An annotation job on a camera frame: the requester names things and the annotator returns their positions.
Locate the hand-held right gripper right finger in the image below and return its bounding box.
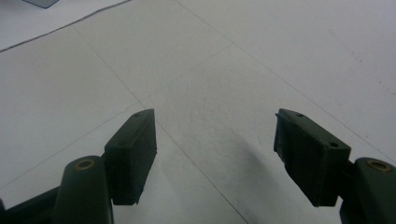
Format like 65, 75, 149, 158
273, 107, 352, 208

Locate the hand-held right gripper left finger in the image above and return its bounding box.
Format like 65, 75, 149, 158
104, 108, 158, 206

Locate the large white table cover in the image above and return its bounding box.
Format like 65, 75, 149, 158
0, 0, 396, 224

